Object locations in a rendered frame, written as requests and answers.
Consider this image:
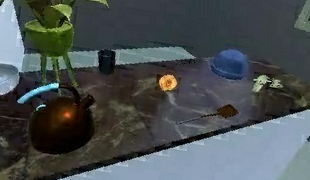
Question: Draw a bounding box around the black mug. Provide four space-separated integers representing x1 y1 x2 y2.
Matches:
95 48 118 77

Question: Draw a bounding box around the orange round fruit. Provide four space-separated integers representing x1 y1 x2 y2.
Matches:
157 73 179 94

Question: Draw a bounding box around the dark marble worktop counter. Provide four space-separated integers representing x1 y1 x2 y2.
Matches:
0 24 310 180

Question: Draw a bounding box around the brown spatula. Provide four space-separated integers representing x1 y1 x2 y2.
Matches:
175 97 241 134

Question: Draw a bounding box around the blue upturned bowl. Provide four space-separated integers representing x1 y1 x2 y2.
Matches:
207 46 252 83

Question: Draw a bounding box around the dark copper kettle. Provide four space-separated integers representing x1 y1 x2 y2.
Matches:
9 77 102 161

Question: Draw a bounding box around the pale green crumpled thing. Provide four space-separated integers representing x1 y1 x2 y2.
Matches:
251 73 286 98

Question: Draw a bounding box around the green house plant in pot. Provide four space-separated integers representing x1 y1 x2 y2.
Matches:
0 0 111 94

